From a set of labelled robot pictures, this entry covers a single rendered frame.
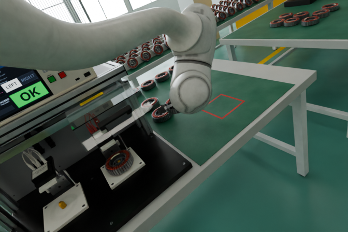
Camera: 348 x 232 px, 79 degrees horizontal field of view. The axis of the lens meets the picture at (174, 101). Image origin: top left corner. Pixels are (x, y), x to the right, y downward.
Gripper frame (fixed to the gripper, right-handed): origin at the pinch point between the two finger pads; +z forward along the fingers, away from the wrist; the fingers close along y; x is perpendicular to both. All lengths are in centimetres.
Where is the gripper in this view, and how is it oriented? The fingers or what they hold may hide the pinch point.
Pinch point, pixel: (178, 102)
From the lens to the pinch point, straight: 88.4
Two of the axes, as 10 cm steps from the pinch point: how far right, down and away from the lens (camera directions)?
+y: 9.0, -4.3, 1.0
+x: -4.3, -9.0, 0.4
